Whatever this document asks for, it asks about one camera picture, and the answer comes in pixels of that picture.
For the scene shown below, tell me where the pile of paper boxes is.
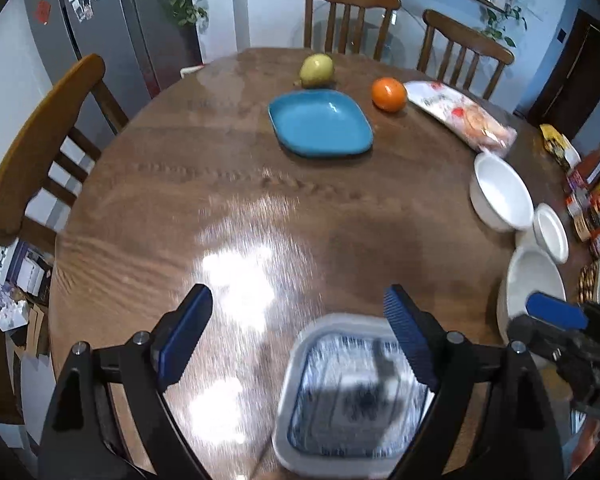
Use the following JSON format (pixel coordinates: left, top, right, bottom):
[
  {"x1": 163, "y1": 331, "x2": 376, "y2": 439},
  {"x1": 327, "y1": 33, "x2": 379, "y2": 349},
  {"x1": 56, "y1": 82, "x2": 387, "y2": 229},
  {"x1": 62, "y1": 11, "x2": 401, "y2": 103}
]
[{"x1": 0, "y1": 240, "x2": 56, "y2": 331}]

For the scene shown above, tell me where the dark wooden door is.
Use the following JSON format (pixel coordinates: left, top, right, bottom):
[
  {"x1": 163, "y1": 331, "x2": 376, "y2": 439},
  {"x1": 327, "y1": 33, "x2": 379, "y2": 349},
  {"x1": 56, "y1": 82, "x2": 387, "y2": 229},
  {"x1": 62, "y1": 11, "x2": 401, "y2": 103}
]
[{"x1": 527, "y1": 9, "x2": 600, "y2": 141}]

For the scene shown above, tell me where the small white bowl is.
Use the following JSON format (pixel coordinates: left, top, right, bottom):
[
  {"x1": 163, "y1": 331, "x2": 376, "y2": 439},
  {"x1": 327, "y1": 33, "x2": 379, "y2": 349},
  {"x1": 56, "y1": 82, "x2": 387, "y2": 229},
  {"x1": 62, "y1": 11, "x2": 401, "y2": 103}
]
[{"x1": 532, "y1": 203, "x2": 571, "y2": 265}]

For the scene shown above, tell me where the red sauce bottle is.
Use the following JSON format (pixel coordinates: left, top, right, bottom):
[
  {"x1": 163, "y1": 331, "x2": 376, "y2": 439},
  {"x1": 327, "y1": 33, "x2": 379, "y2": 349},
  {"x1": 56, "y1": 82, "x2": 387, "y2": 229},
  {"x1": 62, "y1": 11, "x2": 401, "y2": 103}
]
[{"x1": 567, "y1": 141, "x2": 600, "y2": 188}]

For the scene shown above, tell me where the green pear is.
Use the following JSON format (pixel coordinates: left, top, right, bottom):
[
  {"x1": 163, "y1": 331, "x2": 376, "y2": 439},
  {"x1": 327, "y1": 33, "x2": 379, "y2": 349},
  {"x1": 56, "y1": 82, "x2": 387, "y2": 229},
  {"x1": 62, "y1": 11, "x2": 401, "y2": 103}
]
[{"x1": 293, "y1": 53, "x2": 337, "y2": 88}]

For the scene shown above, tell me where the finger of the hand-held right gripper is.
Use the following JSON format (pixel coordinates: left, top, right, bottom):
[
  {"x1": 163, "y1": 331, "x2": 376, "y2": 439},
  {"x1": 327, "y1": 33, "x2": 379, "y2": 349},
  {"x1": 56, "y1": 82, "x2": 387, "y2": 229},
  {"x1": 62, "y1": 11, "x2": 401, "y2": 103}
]
[
  {"x1": 506, "y1": 313, "x2": 581, "y2": 376},
  {"x1": 526, "y1": 292, "x2": 600, "y2": 333}
]

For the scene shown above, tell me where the round glass table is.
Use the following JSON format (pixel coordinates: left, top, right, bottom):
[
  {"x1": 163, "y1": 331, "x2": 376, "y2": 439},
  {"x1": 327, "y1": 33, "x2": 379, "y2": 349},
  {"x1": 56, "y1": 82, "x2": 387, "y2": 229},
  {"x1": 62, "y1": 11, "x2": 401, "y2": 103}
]
[{"x1": 290, "y1": 2, "x2": 431, "y2": 68}]

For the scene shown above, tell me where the yellow snack packet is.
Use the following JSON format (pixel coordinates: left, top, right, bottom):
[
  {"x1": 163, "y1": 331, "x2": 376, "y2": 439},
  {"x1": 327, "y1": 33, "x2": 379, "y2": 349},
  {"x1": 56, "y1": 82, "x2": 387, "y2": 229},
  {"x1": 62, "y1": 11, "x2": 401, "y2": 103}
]
[{"x1": 539, "y1": 124, "x2": 581, "y2": 168}]

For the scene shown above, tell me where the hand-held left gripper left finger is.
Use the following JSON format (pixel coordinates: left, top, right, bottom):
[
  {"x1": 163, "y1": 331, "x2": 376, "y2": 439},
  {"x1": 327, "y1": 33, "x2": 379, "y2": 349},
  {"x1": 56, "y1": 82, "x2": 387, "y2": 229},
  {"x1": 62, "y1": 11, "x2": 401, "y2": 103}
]
[{"x1": 39, "y1": 283, "x2": 216, "y2": 480}]

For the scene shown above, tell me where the beaded nut trivet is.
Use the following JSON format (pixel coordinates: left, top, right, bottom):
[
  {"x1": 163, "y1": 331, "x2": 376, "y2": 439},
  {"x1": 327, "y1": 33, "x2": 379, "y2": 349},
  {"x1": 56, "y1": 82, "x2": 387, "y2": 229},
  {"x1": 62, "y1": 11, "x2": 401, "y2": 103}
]
[{"x1": 577, "y1": 260, "x2": 600, "y2": 306}]

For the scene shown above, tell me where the dark sauce jar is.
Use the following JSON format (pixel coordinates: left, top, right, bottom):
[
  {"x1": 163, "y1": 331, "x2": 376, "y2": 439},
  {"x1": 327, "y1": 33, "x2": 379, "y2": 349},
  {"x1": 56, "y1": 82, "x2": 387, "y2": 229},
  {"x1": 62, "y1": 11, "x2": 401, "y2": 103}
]
[{"x1": 574, "y1": 207, "x2": 600, "y2": 241}]

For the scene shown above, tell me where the large white bowl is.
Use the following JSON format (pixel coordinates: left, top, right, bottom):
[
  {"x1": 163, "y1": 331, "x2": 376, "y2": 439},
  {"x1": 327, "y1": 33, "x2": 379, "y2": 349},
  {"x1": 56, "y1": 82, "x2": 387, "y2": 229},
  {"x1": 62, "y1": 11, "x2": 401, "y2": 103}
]
[{"x1": 496, "y1": 246, "x2": 567, "y2": 361}]

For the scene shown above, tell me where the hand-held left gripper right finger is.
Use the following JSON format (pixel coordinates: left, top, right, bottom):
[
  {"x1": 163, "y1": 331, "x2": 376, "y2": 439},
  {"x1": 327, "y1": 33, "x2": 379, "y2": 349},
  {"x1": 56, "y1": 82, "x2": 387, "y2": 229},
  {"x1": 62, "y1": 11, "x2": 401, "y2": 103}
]
[{"x1": 383, "y1": 284, "x2": 566, "y2": 480}]

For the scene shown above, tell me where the orange fruit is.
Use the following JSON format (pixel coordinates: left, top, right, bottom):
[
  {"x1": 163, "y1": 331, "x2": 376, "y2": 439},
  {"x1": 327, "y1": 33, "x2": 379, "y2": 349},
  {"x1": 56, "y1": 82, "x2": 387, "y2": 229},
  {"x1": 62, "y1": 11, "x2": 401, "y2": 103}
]
[{"x1": 371, "y1": 77, "x2": 408, "y2": 112}]

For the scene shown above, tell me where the white printed snack bag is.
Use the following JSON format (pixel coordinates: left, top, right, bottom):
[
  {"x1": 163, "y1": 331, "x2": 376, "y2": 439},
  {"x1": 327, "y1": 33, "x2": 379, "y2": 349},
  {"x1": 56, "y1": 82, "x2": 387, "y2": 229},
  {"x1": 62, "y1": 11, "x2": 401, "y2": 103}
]
[{"x1": 403, "y1": 80, "x2": 518, "y2": 155}]

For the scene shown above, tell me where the medium white bowl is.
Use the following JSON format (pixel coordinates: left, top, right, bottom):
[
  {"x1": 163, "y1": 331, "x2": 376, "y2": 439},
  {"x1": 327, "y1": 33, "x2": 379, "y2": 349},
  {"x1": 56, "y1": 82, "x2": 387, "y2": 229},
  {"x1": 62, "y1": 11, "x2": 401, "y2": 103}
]
[{"x1": 469, "y1": 151, "x2": 535, "y2": 233}]

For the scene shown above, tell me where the small leafy plant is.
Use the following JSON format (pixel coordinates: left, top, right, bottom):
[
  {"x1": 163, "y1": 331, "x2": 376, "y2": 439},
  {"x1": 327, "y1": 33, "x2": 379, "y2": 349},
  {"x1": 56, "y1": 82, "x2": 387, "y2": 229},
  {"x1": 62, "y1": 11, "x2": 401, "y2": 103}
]
[{"x1": 480, "y1": 0, "x2": 533, "y2": 48}]

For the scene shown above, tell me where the square blue patterned plate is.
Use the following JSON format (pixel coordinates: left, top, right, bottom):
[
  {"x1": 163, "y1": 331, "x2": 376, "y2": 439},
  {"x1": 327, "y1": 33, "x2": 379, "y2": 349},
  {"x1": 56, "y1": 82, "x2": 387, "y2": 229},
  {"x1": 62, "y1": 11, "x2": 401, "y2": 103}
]
[{"x1": 271, "y1": 312, "x2": 438, "y2": 478}]

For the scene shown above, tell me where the dark grey fridge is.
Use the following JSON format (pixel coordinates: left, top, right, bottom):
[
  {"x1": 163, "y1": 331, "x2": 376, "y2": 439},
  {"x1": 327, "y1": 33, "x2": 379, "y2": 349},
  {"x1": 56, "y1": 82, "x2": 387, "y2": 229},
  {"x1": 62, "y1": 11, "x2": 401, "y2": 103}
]
[{"x1": 22, "y1": 0, "x2": 203, "y2": 131}]

